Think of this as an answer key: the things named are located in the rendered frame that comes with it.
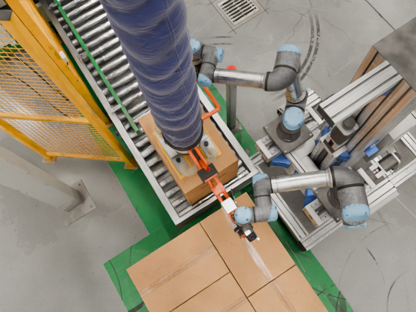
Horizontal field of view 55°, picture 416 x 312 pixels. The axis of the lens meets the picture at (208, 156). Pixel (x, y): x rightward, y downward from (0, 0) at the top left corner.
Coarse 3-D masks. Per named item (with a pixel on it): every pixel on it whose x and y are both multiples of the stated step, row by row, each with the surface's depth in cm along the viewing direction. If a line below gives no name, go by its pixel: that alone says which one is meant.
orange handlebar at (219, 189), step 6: (210, 96) 235; (216, 102) 233; (216, 108) 232; (210, 114) 231; (198, 150) 225; (192, 156) 224; (198, 162) 223; (204, 162) 223; (216, 180) 220; (210, 186) 219; (216, 186) 218; (222, 186) 218; (216, 192) 217; (222, 192) 218; (234, 210) 215; (234, 222) 213
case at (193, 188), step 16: (144, 128) 264; (208, 128) 261; (224, 144) 257; (192, 160) 255; (224, 160) 254; (176, 176) 253; (192, 176) 252; (224, 176) 271; (192, 192) 256; (208, 192) 283
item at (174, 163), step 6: (156, 132) 242; (156, 138) 241; (162, 138) 241; (162, 144) 239; (162, 150) 239; (168, 156) 238; (180, 156) 237; (174, 162) 236; (180, 162) 236; (186, 162) 236; (174, 168) 235; (180, 174) 234
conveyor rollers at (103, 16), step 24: (72, 0) 345; (96, 0) 345; (72, 24) 339; (96, 48) 330; (120, 48) 329; (96, 72) 323; (120, 72) 323; (120, 96) 317; (144, 144) 305; (168, 192) 291
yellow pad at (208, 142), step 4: (204, 128) 242; (208, 136) 240; (204, 140) 239; (208, 140) 239; (212, 140) 239; (200, 144) 238; (204, 144) 236; (208, 144) 237; (212, 144) 238; (200, 148) 238; (204, 148) 238; (208, 148) 238; (216, 148) 238; (204, 152) 237; (220, 152) 237; (204, 156) 237; (208, 156) 236
